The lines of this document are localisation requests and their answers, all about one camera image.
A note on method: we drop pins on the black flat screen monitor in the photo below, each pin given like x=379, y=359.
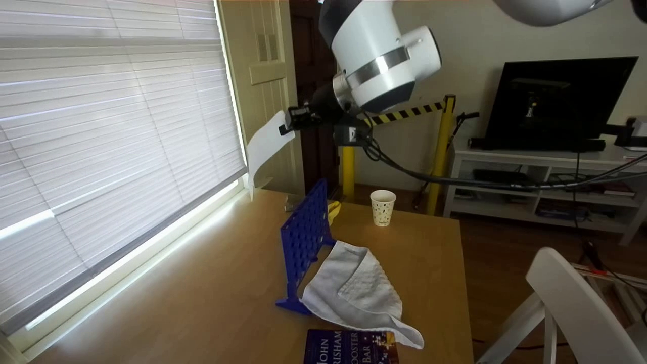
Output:
x=558, y=101

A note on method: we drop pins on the tall yellow barrier post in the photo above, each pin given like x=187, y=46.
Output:
x=440, y=154

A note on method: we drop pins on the white TV stand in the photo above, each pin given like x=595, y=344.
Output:
x=593, y=163

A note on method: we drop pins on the black soundbar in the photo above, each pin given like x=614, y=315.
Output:
x=538, y=144

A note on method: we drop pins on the black media box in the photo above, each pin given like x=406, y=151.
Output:
x=497, y=176

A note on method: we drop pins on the white wooden chair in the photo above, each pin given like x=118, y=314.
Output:
x=573, y=310

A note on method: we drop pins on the cream panelled door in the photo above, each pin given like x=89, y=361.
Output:
x=264, y=67

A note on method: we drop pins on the white dotted paper cup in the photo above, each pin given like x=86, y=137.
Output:
x=382, y=204

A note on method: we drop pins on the yellow black striped tape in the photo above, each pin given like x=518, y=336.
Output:
x=416, y=109

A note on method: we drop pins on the white crumpled towel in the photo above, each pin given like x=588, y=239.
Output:
x=355, y=289

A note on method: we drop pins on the small yellow object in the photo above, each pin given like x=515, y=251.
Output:
x=334, y=210

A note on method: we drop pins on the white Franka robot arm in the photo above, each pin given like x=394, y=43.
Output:
x=377, y=52

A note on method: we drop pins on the white window blinds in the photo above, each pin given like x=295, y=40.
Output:
x=101, y=133

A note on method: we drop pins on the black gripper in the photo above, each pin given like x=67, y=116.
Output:
x=326, y=116

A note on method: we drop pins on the long white paper strip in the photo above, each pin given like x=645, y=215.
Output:
x=263, y=148

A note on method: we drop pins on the short yellow barrier post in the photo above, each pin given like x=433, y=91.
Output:
x=348, y=172

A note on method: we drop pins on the blue paperback book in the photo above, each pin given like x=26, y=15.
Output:
x=344, y=347

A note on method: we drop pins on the dark brown door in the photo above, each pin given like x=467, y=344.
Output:
x=309, y=154

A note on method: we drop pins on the blue grid game board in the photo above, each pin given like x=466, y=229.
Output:
x=304, y=235

